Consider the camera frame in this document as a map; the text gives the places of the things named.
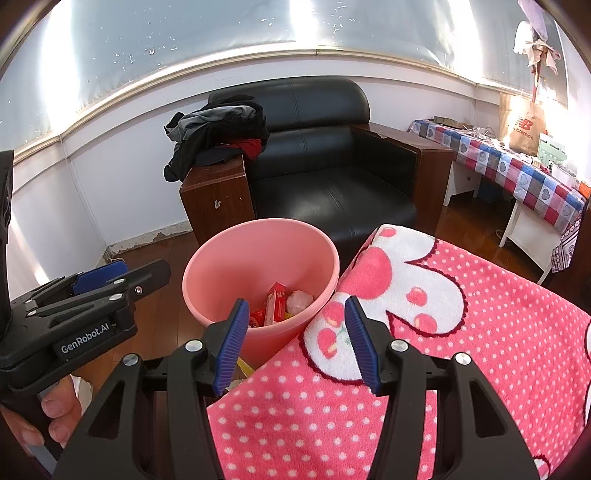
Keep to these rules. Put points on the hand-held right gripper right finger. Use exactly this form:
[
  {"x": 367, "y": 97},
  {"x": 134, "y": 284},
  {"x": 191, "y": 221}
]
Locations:
[{"x": 362, "y": 350}]

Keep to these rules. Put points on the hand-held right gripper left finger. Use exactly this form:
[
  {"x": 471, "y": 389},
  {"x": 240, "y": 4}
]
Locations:
[{"x": 231, "y": 346}]

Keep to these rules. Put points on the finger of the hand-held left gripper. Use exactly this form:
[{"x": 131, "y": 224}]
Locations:
[
  {"x": 99, "y": 275},
  {"x": 147, "y": 277}
]

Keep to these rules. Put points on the red packet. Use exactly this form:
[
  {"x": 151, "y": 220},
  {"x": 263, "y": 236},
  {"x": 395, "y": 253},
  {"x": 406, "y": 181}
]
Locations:
[{"x": 277, "y": 300}]

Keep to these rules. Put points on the pink plastic bucket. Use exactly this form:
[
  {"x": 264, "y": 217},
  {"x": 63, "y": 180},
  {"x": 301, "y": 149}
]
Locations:
[{"x": 240, "y": 258}]

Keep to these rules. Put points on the person's left hand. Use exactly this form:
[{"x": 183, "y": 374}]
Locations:
[{"x": 60, "y": 406}]

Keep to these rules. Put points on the pink polka-dot blanket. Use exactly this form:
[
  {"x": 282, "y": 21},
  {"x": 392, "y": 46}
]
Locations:
[{"x": 485, "y": 323}]

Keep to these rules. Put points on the dark clothes pile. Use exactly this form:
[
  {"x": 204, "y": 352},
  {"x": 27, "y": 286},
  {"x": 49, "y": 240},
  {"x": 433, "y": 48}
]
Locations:
[{"x": 217, "y": 124}]

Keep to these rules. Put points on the black leather armchair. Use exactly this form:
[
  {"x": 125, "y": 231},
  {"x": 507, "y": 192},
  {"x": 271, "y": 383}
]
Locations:
[{"x": 323, "y": 184}]

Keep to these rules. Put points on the white desk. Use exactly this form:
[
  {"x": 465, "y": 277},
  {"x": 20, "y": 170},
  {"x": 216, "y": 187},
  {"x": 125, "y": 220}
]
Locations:
[{"x": 461, "y": 177}]

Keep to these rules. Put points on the checkered tablecloth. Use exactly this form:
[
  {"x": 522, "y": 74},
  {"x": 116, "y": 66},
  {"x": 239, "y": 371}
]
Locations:
[{"x": 508, "y": 170}]

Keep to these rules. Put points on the flat grey tray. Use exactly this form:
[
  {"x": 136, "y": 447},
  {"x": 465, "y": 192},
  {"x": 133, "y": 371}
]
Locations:
[{"x": 447, "y": 121}]

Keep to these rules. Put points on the white container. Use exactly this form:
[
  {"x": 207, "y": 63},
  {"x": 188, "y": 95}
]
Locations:
[{"x": 563, "y": 173}]

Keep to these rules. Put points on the brown paper shopping bag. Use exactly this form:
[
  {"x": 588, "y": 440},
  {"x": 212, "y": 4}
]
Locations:
[{"x": 521, "y": 129}]

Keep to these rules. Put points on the orange box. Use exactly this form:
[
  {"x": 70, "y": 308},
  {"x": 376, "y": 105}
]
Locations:
[{"x": 584, "y": 190}]

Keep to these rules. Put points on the green box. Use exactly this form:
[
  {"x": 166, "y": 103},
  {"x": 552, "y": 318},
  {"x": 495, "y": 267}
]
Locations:
[{"x": 549, "y": 150}]

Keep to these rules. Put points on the wooden coat stand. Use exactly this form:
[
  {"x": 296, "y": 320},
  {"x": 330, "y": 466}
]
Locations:
[{"x": 535, "y": 78}]

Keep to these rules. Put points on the beige cloth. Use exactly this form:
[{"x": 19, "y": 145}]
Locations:
[{"x": 531, "y": 44}]

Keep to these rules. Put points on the lilac cloth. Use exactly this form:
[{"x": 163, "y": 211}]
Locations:
[{"x": 538, "y": 14}]

